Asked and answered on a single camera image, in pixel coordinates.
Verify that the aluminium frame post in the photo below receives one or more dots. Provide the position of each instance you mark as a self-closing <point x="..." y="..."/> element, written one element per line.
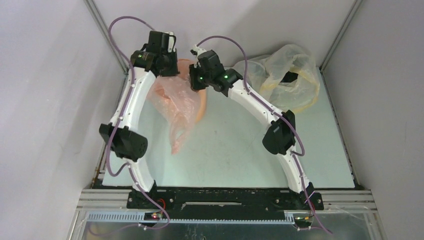
<point x="340" y="34"/>
<point x="103" y="28"/>

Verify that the pink plastic trash bag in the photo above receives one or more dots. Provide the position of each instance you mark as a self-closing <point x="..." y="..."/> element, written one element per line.
<point x="174" y="99"/>

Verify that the aluminium frame post left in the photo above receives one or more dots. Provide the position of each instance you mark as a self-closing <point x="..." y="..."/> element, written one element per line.
<point x="103" y="28"/>

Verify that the aluminium frame post right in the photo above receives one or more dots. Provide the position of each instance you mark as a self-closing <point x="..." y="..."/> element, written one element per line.
<point x="340" y="34"/>

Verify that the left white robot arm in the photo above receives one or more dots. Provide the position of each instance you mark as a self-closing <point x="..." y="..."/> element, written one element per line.
<point x="122" y="134"/>

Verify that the black front mounting rail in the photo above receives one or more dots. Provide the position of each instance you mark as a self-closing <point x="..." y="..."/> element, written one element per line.
<point x="219" y="203"/>

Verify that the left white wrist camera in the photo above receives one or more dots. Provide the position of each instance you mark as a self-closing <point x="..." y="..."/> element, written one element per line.
<point x="171" y="42"/>

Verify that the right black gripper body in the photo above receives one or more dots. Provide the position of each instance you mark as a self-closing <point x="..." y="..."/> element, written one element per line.
<point x="193" y="80"/>

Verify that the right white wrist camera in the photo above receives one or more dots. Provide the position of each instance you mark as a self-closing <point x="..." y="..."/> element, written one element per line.
<point x="198" y="52"/>

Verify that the clear yellowish plastic bag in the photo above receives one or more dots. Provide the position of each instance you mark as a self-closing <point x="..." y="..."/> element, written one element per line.
<point x="287" y="79"/>

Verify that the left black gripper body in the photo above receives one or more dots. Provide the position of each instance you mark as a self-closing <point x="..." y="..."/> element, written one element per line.
<point x="170" y="67"/>

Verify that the orange plastic trash bin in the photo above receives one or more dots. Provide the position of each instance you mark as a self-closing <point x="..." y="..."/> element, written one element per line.
<point x="200" y="109"/>

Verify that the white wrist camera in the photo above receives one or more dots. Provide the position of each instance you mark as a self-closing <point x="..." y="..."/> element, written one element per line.
<point x="171" y="42"/>
<point x="198" y="52"/>

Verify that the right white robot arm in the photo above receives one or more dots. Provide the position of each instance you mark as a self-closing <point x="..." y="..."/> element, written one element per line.
<point x="280" y="138"/>

